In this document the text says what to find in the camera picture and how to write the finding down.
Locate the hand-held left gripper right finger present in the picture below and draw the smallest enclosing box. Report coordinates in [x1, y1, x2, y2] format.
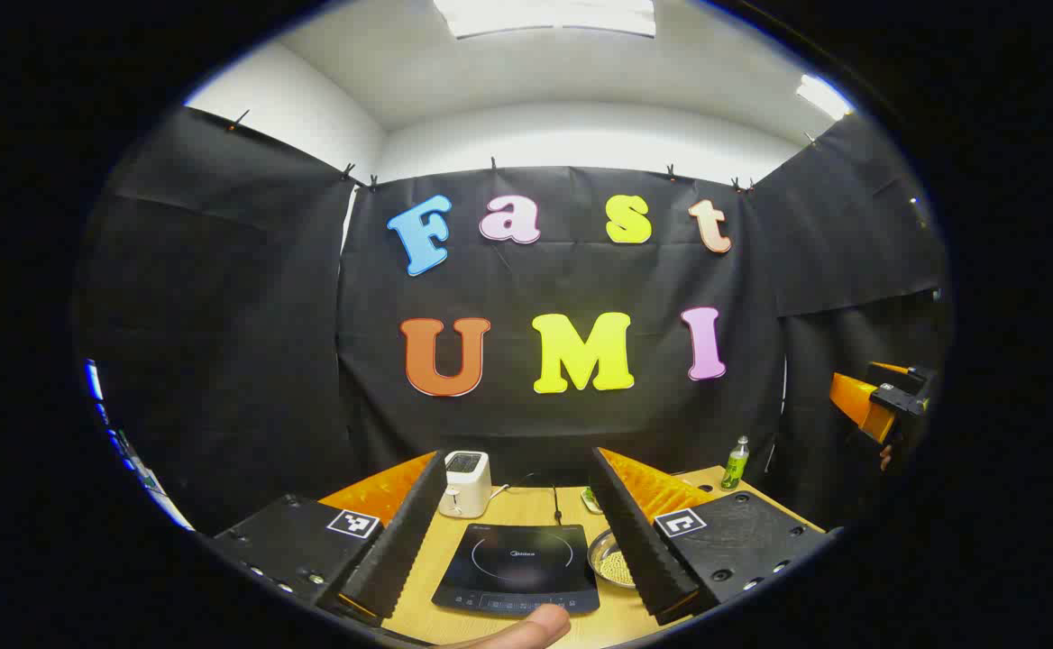
[591, 447, 831, 627]

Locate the black induction cooktop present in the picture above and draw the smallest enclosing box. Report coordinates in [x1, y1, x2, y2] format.
[432, 523, 601, 618]

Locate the white toaster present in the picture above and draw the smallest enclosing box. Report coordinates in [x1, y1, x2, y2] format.
[438, 451, 493, 519]

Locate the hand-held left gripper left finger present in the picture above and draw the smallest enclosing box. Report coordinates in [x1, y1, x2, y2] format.
[206, 449, 451, 623]

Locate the green drink bottle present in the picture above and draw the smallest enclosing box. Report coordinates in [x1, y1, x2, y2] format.
[721, 436, 750, 490]

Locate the black power cable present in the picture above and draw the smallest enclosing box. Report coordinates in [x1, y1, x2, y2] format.
[508, 471, 567, 526]

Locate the large ceiling light panel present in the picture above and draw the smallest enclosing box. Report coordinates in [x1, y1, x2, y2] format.
[434, 0, 656, 40]

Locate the small ceiling light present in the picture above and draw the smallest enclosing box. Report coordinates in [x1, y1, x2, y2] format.
[797, 74, 854, 122]

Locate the black backdrop cloth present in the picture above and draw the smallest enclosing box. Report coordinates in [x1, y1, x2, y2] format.
[76, 104, 951, 537]

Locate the steel pot with soybeans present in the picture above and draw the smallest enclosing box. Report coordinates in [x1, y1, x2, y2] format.
[588, 528, 637, 590]

